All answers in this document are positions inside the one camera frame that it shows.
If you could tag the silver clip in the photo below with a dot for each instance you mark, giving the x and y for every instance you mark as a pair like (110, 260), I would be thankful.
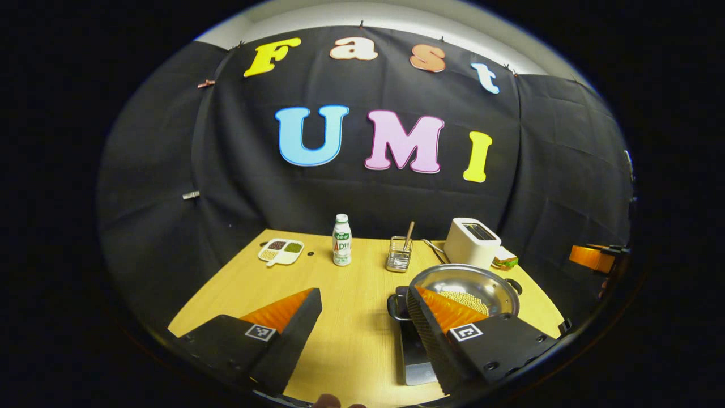
(191, 195)

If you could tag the pile of soybeans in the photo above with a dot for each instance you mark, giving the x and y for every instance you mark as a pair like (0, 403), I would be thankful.
(470, 301)

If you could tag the white divided bean dish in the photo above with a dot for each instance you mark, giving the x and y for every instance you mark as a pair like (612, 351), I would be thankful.
(281, 251)

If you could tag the white drink bottle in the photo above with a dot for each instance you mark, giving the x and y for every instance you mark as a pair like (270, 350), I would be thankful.
(341, 243)

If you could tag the white toaster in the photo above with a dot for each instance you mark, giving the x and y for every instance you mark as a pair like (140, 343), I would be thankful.
(467, 243)

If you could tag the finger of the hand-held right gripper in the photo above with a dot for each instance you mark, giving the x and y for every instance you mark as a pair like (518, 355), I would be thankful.
(589, 258)

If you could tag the black induction cooktop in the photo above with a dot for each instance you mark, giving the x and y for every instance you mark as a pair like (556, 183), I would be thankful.
(416, 357)

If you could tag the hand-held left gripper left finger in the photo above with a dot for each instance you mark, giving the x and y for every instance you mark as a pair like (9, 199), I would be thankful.
(294, 340)

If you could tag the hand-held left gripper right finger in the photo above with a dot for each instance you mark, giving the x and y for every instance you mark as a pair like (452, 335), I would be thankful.
(433, 345)

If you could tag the black backdrop cloth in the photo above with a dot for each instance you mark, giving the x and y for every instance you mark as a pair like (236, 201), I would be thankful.
(226, 170)

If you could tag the toy sandwich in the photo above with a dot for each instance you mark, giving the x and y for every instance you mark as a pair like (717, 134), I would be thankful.
(504, 259)

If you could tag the pink clip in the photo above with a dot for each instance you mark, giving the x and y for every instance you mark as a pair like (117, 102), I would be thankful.
(206, 83)

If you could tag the stainless steel pot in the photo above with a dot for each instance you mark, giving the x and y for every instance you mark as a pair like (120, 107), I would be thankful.
(470, 280)

